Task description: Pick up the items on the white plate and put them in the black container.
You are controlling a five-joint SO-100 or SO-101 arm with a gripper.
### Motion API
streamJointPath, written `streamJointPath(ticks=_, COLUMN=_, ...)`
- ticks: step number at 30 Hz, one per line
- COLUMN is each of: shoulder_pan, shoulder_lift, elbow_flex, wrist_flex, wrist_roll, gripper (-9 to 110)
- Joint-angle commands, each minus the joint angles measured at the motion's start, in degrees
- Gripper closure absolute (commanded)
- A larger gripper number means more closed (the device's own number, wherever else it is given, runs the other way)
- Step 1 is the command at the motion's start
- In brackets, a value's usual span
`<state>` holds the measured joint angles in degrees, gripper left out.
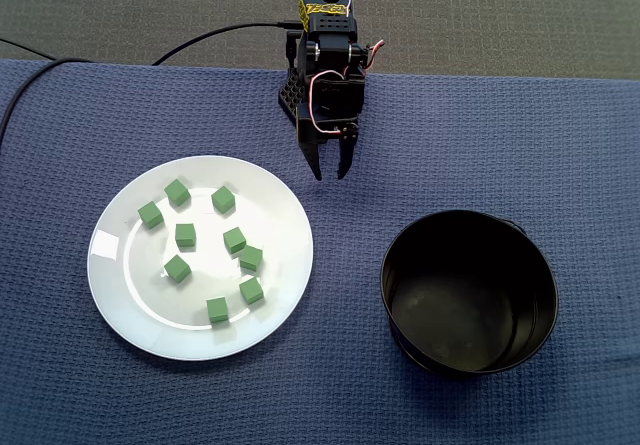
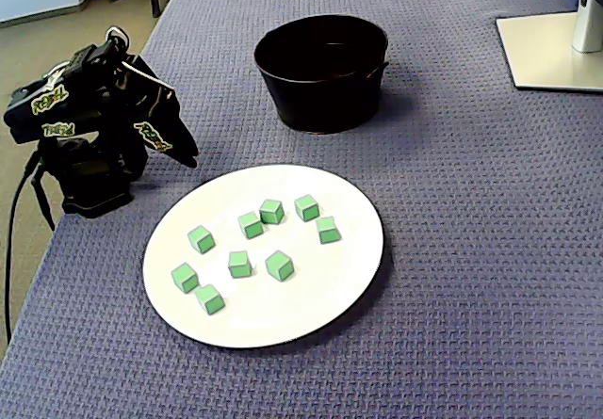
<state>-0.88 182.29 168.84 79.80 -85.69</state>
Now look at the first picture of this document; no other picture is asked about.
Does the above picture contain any white round plate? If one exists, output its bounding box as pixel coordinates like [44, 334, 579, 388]
[86, 154, 315, 362]

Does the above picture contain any blue waffle-weave cloth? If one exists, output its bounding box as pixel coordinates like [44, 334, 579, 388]
[0, 58, 640, 445]

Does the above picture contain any thin black floor cable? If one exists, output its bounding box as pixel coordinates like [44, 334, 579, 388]
[0, 37, 56, 61]

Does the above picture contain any green cube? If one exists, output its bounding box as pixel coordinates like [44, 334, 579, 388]
[163, 254, 193, 284]
[238, 244, 264, 273]
[174, 222, 197, 249]
[238, 276, 265, 306]
[206, 296, 230, 324]
[210, 185, 237, 215]
[222, 226, 248, 255]
[137, 201, 165, 231]
[164, 178, 192, 208]

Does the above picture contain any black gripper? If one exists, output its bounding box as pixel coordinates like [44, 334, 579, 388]
[295, 72, 369, 182]

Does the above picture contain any black round container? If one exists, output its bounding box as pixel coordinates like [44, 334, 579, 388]
[379, 208, 560, 379]

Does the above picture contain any black table clamp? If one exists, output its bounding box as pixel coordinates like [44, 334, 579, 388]
[284, 29, 301, 70]

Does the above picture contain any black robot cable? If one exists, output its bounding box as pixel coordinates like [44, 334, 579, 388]
[0, 20, 301, 139]

